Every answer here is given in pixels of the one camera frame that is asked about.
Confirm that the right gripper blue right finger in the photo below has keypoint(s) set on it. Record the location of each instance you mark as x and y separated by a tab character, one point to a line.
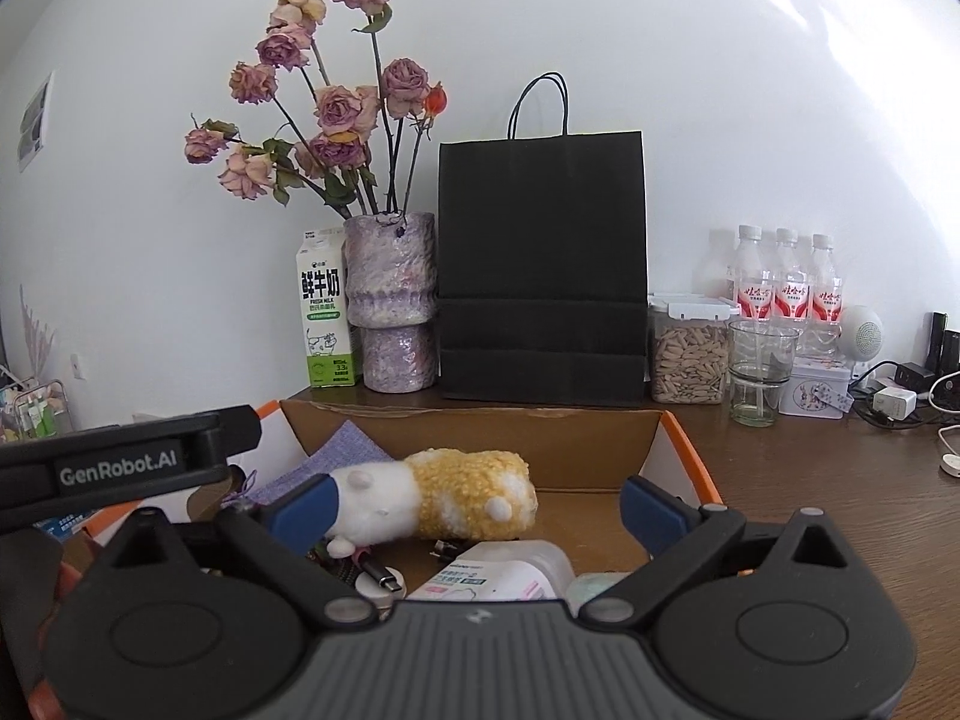
653	517

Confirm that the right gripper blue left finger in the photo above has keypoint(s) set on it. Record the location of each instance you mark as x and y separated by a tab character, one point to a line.
302	517

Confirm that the purple fabric pouch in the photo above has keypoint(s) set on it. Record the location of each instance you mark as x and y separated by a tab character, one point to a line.
348	446

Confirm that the iridescent plastic bag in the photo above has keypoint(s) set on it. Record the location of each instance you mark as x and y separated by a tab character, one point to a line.
588	586

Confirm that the yellow white plush alpaca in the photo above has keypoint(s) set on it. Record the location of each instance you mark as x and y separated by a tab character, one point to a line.
433	494

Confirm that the person left hand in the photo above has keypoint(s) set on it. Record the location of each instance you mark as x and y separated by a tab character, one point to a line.
31	563

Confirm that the red orange cardboard box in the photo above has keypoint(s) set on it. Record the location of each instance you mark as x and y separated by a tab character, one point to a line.
578	460

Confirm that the clear jar of seeds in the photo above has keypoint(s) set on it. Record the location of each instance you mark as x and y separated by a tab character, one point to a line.
689	347

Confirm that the clear glass cup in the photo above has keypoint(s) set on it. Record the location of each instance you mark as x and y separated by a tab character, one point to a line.
761	362

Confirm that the water bottle left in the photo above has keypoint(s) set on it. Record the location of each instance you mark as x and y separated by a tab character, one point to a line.
754	289

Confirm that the water bottle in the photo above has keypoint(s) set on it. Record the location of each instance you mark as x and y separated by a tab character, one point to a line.
792	285
754	289
826	298

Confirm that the water bottle right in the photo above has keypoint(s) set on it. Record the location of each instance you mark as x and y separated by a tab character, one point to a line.
826	298

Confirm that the white green milk carton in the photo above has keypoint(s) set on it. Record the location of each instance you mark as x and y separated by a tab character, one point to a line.
327	334

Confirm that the water bottle middle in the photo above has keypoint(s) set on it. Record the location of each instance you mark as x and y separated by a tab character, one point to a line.
792	285

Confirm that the white power adapter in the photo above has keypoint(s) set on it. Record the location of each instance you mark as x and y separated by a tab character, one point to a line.
895	403

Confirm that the purple textured vase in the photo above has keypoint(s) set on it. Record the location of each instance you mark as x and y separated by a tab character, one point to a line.
391	298

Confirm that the white round speaker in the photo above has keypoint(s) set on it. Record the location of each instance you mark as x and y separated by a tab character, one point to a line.
861	334

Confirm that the black paper shopping bag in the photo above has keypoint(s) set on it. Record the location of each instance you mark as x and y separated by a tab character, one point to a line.
542	269

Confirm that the black charger block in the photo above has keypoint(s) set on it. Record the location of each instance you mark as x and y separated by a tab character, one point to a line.
944	346

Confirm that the dried pink roses bouquet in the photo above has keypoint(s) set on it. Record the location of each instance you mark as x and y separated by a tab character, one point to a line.
343	143

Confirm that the metal wire shelf rack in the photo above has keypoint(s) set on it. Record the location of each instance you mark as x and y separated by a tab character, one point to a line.
33	410

